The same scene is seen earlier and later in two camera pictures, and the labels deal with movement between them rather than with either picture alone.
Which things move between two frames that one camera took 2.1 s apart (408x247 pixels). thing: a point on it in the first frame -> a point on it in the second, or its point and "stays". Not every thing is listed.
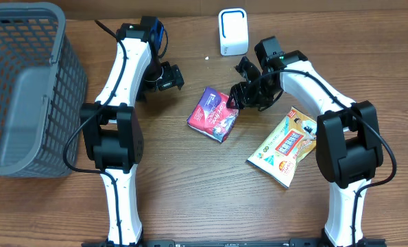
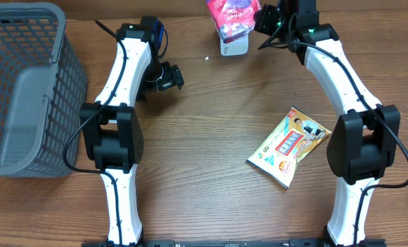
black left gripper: x=173 y=77 stays
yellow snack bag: x=276 y=157 stays
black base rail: x=232 y=243 stays
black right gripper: x=241 y=97 -> x=259 y=18
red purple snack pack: x=211 y=116 -> x=234 y=18
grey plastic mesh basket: x=35 y=88 stays
